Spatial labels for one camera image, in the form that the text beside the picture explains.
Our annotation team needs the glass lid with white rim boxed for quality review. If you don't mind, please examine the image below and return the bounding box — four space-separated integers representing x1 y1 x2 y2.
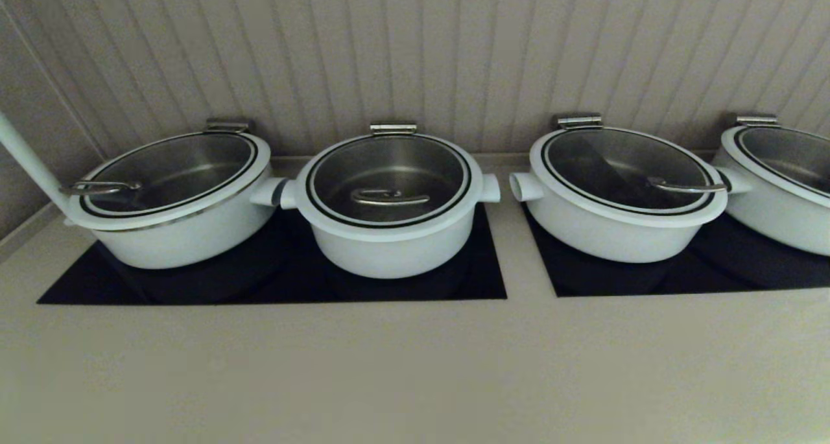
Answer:
60 131 272 232
295 133 484 242
721 125 830 209
528 126 729 229

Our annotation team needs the white deep cooking pot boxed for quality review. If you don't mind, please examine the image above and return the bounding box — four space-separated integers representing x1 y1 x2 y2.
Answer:
280 174 501 281

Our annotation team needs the white shallow cooking pot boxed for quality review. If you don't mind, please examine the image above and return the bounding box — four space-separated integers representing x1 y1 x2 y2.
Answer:
509 165 730 264
64 172 289 270
712 147 830 257

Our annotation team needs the black glass induction cooktop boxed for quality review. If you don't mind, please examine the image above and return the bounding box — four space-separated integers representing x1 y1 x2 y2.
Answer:
522 203 830 298
37 203 508 305

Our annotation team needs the white round rod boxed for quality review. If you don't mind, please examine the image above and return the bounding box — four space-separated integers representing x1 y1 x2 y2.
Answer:
0 110 72 215

